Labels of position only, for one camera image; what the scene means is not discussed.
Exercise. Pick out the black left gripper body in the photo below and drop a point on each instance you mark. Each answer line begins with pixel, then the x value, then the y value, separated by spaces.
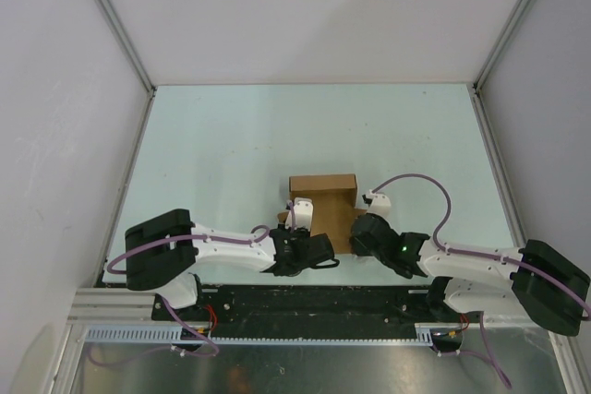
pixel 296 233

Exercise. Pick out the aluminium corner post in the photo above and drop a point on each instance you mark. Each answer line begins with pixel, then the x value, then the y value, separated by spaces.
pixel 502 43
pixel 122 38

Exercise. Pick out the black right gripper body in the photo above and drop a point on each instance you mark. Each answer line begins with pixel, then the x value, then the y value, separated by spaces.
pixel 359 250

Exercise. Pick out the brown cardboard box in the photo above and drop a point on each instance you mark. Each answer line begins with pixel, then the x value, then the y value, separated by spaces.
pixel 334 198

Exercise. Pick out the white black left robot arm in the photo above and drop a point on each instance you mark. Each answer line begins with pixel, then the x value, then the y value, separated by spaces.
pixel 160 253

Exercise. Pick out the aluminium rail right side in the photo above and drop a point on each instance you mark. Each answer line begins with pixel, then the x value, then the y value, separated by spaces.
pixel 508 203

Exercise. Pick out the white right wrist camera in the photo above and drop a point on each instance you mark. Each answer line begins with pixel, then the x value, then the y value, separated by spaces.
pixel 377 203

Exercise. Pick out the aluminium front rail profile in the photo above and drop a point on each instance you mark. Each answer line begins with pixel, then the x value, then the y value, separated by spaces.
pixel 110 305

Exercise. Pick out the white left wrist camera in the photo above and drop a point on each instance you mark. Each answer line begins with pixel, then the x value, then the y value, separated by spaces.
pixel 299 215

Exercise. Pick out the grey slotted cable duct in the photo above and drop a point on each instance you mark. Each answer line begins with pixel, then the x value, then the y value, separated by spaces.
pixel 419 335

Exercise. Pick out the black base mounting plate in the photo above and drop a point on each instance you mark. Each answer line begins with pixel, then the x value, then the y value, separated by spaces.
pixel 230 304

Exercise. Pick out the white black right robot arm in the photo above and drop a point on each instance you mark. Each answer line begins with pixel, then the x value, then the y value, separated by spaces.
pixel 534 282

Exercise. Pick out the aluminium corner post right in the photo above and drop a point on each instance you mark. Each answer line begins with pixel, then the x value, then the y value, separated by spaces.
pixel 502 43

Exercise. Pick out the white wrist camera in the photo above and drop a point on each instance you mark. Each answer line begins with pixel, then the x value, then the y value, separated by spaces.
pixel 299 215
pixel 377 203

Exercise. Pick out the aluminium corner post left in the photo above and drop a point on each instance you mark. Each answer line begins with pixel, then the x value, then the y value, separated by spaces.
pixel 122 38

